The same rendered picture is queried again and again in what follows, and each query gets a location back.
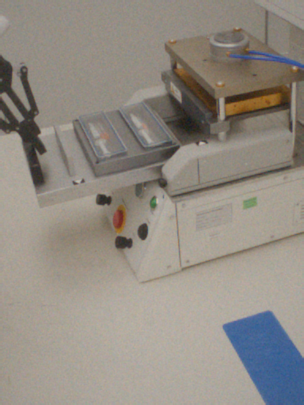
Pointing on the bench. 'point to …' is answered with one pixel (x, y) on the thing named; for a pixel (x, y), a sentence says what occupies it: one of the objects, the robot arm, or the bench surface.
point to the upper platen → (242, 107)
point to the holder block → (135, 153)
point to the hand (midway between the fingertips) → (33, 137)
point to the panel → (120, 200)
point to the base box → (224, 224)
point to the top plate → (233, 62)
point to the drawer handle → (32, 162)
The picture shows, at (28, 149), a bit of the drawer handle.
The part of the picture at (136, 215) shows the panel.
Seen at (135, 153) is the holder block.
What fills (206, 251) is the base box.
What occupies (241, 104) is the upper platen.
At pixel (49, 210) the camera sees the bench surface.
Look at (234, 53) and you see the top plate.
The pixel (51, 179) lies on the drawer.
